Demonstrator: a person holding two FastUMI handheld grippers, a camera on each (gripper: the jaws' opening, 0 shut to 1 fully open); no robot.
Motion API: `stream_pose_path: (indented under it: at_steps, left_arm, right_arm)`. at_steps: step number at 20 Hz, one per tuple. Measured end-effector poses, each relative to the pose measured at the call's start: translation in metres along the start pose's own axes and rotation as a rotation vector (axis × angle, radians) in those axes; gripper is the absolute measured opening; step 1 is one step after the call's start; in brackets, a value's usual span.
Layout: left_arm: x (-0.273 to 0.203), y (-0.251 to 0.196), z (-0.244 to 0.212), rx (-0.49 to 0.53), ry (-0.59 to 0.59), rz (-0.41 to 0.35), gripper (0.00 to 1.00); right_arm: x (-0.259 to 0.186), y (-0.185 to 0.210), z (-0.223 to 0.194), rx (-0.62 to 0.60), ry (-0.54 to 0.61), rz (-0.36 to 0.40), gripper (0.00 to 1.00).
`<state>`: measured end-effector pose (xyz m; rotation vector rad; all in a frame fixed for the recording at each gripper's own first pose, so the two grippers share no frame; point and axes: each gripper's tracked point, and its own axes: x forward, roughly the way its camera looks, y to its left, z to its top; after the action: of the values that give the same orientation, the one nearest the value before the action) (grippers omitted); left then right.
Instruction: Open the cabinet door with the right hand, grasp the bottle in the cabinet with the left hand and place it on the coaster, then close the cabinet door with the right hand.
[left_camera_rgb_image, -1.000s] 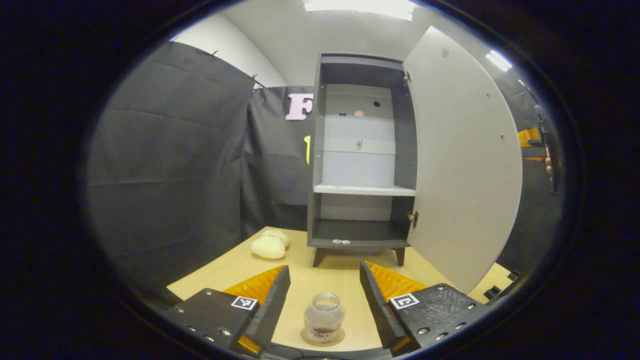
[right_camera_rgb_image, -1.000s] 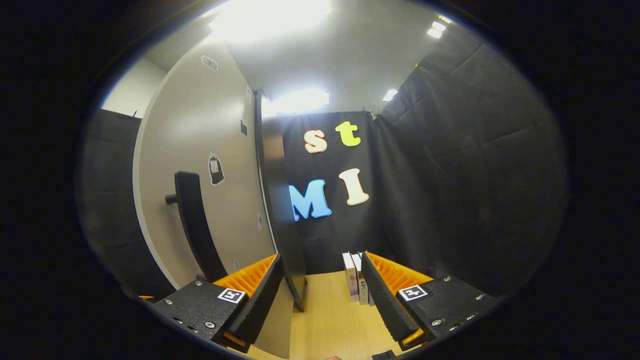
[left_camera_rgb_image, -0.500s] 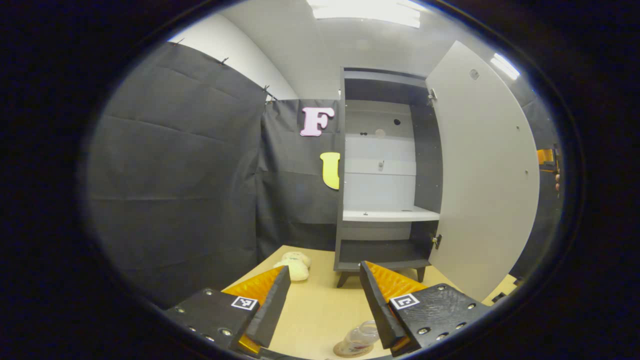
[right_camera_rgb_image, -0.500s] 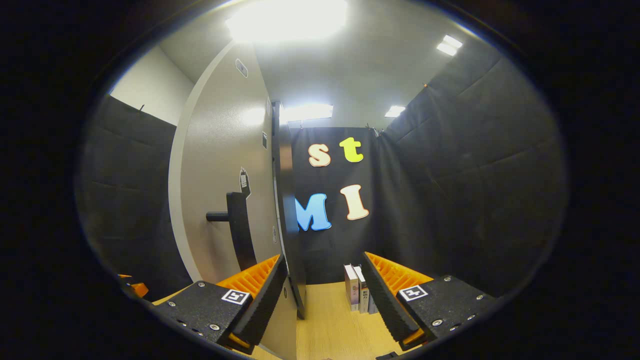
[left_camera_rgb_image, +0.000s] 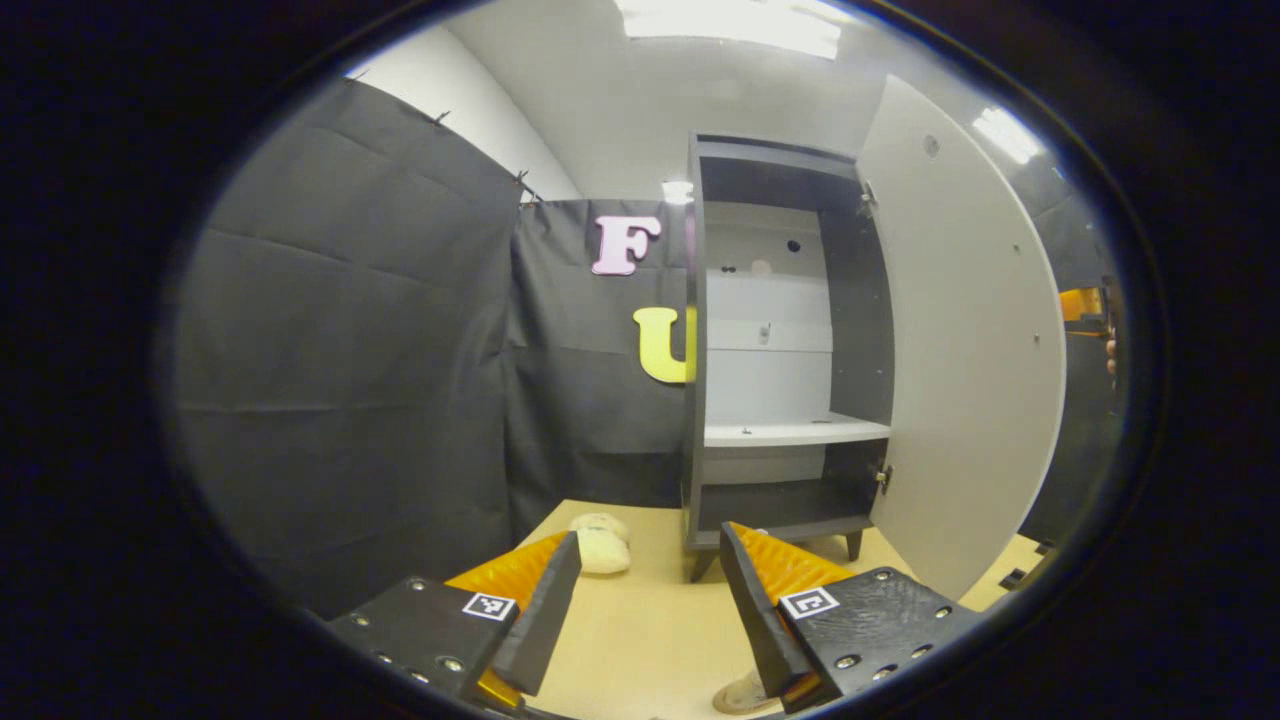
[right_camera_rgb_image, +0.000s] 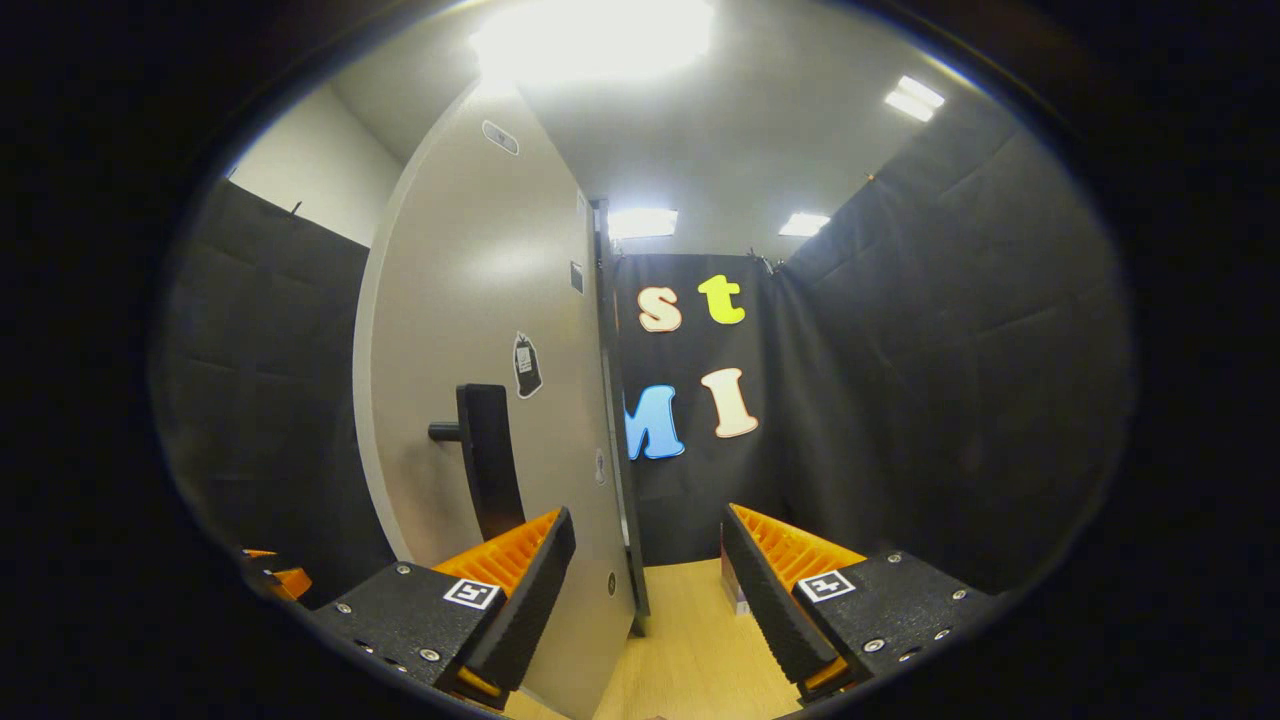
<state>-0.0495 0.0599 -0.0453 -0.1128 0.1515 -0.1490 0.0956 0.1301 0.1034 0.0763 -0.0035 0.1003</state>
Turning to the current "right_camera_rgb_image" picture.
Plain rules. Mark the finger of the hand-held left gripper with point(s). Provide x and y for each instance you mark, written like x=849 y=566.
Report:
x=290 y=580

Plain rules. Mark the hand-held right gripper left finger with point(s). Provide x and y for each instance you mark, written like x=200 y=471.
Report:
x=530 y=610

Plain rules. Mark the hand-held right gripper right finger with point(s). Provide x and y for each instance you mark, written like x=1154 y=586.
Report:
x=765 y=610

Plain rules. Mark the grey cabinet door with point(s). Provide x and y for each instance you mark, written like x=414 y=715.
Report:
x=470 y=300

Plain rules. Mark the black backdrop cloth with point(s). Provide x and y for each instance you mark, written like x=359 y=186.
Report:
x=900 y=400

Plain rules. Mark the large ceiling light panel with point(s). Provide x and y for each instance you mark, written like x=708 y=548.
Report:
x=595 y=40

